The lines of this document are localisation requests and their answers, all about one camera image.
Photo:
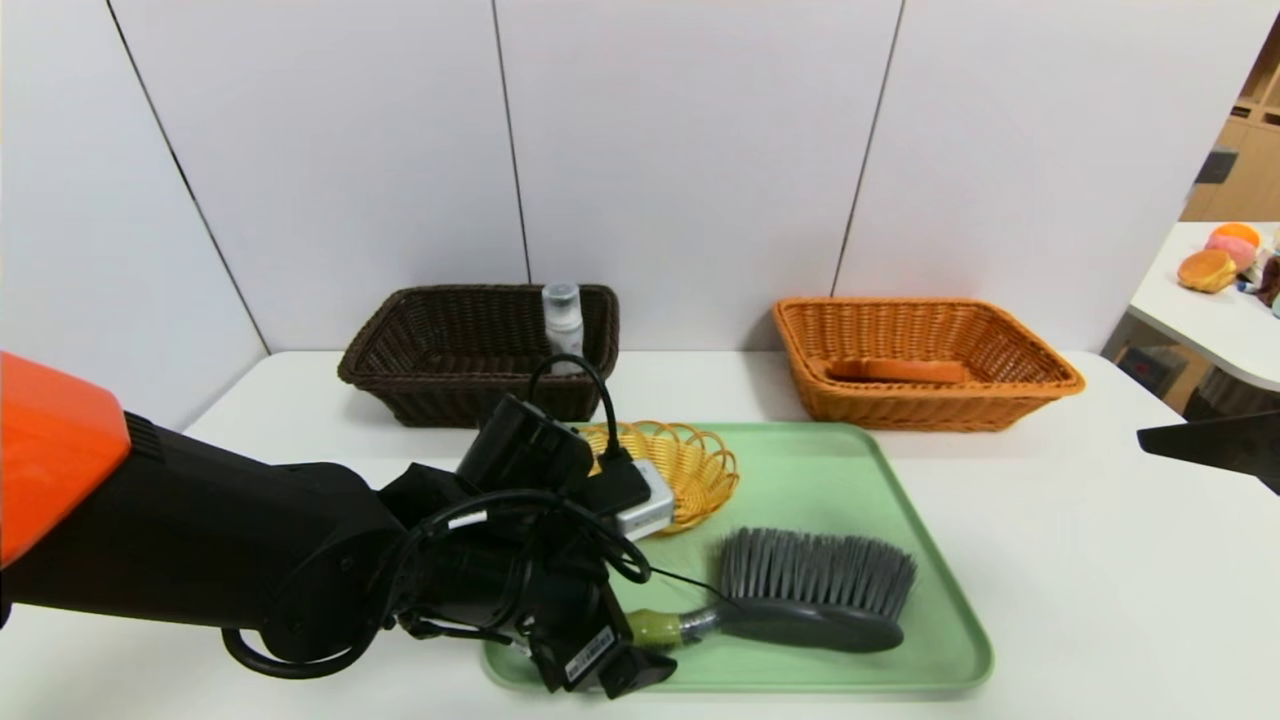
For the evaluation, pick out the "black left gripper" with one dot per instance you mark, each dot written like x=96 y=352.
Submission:
x=590 y=655

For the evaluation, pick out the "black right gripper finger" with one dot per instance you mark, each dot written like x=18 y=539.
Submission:
x=1230 y=445

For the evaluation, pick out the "white spray bottle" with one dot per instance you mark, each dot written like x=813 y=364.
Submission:
x=562 y=320

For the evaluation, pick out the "toy bread slice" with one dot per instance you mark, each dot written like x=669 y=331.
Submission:
x=900 y=371

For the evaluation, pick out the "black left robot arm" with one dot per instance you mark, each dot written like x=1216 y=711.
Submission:
x=200 y=530

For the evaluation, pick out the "small yellow wicker basket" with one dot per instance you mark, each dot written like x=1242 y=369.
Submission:
x=695 y=470

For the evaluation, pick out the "pink toy food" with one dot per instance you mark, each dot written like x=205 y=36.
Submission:
x=1238 y=254

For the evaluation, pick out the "orange wicker basket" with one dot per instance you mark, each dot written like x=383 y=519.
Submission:
x=1010 y=345

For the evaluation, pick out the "dark brown wicker basket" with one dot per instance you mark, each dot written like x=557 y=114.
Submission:
x=430 y=390

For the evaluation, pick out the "white side table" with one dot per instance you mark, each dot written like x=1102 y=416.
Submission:
x=1210 y=320

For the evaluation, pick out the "toy burger bun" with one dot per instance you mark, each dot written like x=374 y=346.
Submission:
x=1205 y=272

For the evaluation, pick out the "orange toy fruit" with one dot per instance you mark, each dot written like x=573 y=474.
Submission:
x=1238 y=233

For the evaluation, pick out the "light green plastic tray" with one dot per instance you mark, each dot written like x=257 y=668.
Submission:
x=830 y=480

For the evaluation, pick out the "wooden shelf unit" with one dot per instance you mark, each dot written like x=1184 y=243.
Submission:
x=1250 y=160

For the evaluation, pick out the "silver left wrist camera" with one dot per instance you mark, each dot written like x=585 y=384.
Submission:
x=650 y=510

